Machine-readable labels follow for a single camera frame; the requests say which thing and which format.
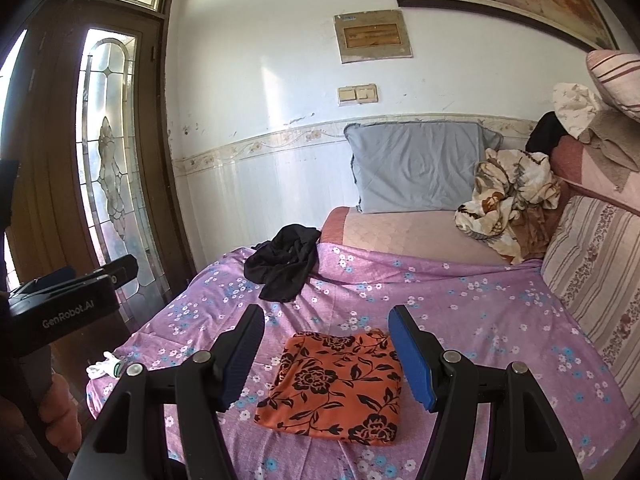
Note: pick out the pink striped pillow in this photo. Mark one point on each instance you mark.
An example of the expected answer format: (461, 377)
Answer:
(620, 80)

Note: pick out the striped floral pillow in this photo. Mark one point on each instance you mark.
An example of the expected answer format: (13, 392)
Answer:
(595, 270)

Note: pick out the orange black floral blouse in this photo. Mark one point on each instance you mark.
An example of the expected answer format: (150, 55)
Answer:
(330, 385)

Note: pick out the black garment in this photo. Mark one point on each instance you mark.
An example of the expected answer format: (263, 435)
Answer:
(285, 265)

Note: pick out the white printed cloth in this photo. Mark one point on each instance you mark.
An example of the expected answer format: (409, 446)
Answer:
(575, 107)

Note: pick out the grey pillow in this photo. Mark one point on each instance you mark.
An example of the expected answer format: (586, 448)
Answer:
(415, 165)

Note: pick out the white glove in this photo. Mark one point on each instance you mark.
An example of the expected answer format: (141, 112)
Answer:
(102, 367)

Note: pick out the beige floral crumpled cloth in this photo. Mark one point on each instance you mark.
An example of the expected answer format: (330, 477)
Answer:
(505, 195)

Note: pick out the beige wall light switch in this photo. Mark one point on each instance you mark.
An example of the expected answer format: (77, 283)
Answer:
(357, 94)

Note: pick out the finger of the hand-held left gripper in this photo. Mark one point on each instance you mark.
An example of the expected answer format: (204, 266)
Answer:
(50, 277)
(120, 270)

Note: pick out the wall electrical panel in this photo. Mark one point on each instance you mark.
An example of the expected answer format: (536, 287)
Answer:
(374, 36)

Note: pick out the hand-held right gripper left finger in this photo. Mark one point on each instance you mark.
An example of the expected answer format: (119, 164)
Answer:
(240, 360)

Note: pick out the person's left hand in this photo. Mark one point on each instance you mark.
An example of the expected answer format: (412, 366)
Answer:
(62, 410)

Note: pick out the black cloth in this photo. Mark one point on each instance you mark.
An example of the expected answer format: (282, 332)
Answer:
(547, 135)

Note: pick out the wooden door with stained glass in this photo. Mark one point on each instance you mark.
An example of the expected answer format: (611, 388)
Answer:
(55, 110)

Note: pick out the pink quilted cushion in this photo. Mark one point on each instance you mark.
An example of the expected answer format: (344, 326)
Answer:
(575, 165)

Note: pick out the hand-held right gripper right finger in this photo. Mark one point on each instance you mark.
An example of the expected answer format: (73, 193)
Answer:
(412, 360)

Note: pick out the purple floral bedsheet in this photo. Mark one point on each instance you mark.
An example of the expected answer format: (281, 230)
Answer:
(475, 310)

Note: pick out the brown towel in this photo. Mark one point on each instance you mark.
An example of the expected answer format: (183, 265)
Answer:
(615, 140)

